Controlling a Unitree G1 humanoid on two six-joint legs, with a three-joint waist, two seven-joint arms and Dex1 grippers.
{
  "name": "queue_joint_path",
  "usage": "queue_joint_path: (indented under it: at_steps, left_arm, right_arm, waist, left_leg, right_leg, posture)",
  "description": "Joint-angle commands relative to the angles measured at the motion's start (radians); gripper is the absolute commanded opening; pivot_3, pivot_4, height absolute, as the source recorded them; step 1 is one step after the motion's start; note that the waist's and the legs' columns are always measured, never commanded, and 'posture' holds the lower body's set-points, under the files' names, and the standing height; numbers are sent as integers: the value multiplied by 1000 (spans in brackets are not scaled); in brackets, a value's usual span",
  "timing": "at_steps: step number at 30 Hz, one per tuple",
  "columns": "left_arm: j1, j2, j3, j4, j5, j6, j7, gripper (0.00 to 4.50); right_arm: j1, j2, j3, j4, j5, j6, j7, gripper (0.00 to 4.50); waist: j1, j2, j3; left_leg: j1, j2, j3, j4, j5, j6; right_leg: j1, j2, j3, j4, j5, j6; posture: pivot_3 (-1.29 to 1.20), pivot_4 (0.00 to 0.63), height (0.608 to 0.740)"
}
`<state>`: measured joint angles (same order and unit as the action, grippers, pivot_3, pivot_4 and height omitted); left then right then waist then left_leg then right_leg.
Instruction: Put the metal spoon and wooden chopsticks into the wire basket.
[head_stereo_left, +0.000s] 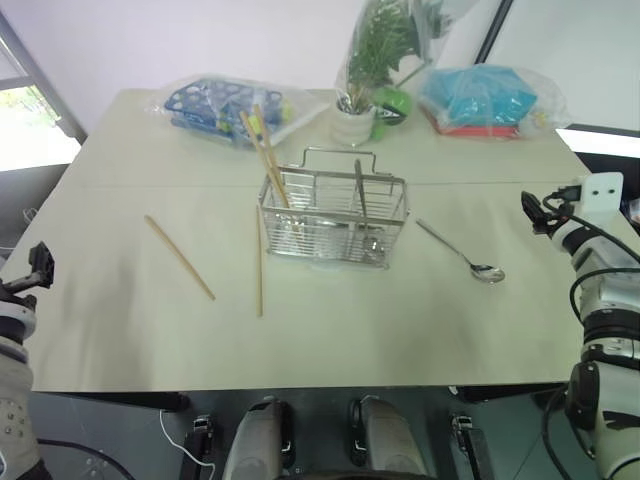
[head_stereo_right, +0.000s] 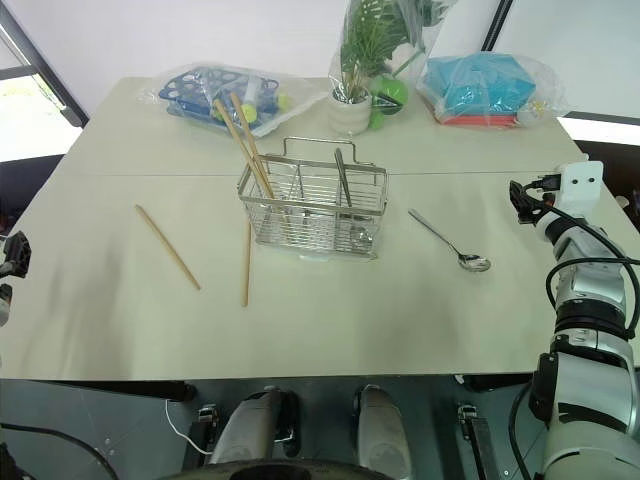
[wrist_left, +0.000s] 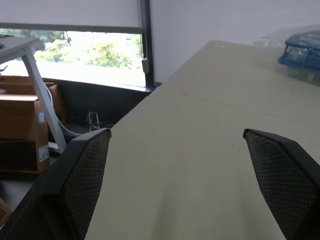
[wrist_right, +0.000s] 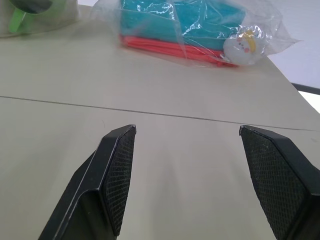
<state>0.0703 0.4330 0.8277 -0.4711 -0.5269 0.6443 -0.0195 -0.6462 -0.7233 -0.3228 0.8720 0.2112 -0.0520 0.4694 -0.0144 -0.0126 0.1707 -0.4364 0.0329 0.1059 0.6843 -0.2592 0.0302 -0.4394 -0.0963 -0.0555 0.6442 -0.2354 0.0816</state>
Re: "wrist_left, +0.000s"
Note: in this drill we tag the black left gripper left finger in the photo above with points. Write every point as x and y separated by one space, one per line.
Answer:
82 180

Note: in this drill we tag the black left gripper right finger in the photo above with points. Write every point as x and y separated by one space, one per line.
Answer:
282 180

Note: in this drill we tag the large brown cardboard box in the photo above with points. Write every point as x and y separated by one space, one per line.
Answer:
21 130

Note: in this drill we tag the small brown cardboard box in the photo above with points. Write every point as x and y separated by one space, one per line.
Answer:
58 102

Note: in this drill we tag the white desk with slanted leg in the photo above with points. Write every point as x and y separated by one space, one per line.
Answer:
37 82

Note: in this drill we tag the blue plastic crate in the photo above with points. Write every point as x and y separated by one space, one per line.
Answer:
301 51

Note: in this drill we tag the clear plastic wrapped items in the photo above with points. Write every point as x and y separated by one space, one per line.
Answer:
275 37

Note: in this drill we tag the white roller blind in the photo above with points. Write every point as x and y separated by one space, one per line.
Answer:
70 15

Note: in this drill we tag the black window frame post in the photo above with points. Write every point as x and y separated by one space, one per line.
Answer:
148 45

